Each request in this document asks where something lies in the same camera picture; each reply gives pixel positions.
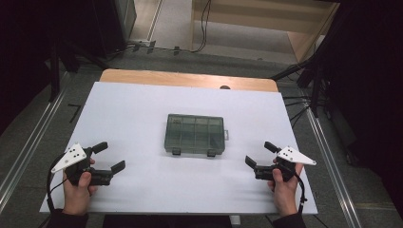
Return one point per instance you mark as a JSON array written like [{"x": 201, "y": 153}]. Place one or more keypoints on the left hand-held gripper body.
[{"x": 71, "y": 156}]

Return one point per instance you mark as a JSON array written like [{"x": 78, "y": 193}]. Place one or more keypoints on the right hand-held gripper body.
[{"x": 294, "y": 155}]

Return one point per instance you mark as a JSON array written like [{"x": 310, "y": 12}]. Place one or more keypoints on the grey transparent compartment box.
[{"x": 194, "y": 134}]

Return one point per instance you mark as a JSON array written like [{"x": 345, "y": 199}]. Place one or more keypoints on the person's right hand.
[{"x": 285, "y": 196}]

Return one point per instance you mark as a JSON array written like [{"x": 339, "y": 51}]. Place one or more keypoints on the person's left hand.
[{"x": 77, "y": 199}]

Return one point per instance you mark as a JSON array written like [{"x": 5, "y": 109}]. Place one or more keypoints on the white table sheet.
[{"x": 126, "y": 126}]

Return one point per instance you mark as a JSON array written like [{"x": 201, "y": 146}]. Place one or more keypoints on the black metal stand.
[
  {"x": 316, "y": 85},
  {"x": 55, "y": 72}
]

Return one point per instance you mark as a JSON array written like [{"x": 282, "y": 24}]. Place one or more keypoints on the dark table grommet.
[{"x": 225, "y": 87}]

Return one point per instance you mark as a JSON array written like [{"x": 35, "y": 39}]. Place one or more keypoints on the power strip with plugs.
[{"x": 149, "y": 44}]

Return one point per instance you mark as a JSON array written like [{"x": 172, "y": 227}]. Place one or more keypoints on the dark cabinet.
[{"x": 117, "y": 22}]

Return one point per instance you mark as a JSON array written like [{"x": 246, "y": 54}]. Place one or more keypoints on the wooden shelf unit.
[{"x": 253, "y": 19}]

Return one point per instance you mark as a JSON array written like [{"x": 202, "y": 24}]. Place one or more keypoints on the metal floor rail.
[
  {"x": 31, "y": 142},
  {"x": 329, "y": 164}
]

